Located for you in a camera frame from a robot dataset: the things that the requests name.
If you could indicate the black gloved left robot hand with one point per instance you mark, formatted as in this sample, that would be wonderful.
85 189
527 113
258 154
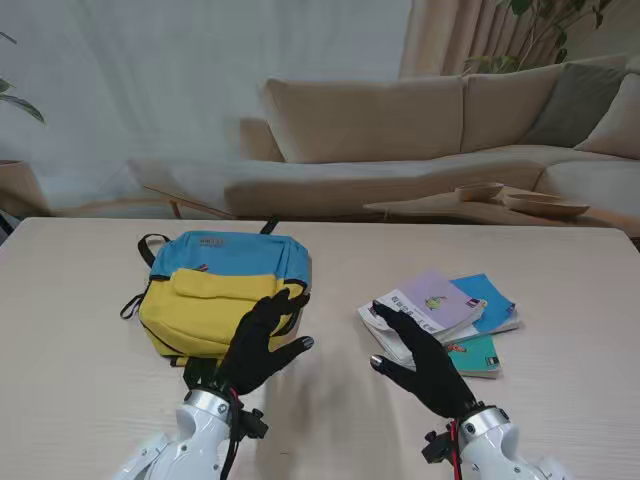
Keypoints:
255 350

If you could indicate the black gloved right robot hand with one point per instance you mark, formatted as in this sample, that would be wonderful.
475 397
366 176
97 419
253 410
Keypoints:
430 370

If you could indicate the teal cover book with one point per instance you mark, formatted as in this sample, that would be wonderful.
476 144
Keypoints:
475 357

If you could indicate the blue and yellow school bag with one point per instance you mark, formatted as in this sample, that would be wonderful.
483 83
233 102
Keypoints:
225 290

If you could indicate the purple cover book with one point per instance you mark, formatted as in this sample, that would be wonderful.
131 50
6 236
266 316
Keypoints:
430 295

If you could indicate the blue cover book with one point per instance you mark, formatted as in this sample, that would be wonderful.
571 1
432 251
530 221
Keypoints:
487 300

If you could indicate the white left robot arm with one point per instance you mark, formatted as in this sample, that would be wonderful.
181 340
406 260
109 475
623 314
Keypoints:
200 430

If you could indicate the wooden coffee table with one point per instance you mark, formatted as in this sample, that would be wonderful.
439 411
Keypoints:
425 207

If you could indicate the small wooden bowl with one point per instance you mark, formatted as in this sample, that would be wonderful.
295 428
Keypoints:
480 191

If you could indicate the large shallow wooden bowl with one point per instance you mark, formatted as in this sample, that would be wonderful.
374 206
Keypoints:
545 205

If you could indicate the beige sofa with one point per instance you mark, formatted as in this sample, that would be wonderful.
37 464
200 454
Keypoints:
350 125

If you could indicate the brown plant pot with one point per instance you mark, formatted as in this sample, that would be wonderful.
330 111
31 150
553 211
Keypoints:
20 190

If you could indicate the grey cushion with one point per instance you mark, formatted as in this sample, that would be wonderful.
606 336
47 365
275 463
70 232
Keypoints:
575 105

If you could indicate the beige cushion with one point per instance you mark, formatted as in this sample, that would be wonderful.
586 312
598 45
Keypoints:
617 125

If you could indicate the tall green leafy plant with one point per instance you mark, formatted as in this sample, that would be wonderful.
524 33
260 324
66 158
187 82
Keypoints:
492 63

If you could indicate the beige curtain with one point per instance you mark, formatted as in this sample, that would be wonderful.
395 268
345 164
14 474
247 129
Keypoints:
440 40

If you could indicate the dark green long-leaf plant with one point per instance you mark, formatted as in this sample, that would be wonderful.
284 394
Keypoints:
25 106

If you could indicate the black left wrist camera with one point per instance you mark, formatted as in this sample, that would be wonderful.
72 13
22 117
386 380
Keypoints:
252 425

